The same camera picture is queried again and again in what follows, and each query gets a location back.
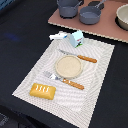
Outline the white toy fish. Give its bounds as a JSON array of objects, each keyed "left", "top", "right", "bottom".
[{"left": 49, "top": 32, "right": 67, "bottom": 40}]

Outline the small milk carton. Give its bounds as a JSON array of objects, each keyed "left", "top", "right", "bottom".
[{"left": 70, "top": 30, "right": 83, "bottom": 47}]

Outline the grey two-handled pot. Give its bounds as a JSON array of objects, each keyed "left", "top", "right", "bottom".
[{"left": 57, "top": 0, "right": 82, "bottom": 18}]

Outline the grey saucepan with handle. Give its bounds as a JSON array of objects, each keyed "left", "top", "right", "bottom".
[{"left": 79, "top": 0, "right": 106, "bottom": 25}]

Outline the beige bowl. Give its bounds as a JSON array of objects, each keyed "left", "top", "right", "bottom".
[{"left": 116, "top": 4, "right": 128, "bottom": 30}]

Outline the striped beige placemat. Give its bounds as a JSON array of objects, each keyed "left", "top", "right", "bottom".
[{"left": 13, "top": 37, "right": 114, "bottom": 128}]

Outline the yellow bread loaf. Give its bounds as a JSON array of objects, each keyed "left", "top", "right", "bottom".
[{"left": 30, "top": 83, "right": 56, "bottom": 100}]

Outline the round wooden plate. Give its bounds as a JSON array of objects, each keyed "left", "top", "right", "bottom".
[{"left": 55, "top": 55, "right": 83, "bottom": 79}]

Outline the knife with wooden handle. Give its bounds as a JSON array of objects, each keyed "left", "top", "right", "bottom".
[{"left": 59, "top": 49, "right": 97, "bottom": 63}]

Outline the pink stove board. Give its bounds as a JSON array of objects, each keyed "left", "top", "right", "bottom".
[{"left": 48, "top": 1, "right": 128, "bottom": 43}]

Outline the fork with wooden handle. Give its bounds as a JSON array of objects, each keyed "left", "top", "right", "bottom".
[{"left": 43, "top": 71, "right": 84, "bottom": 90}]

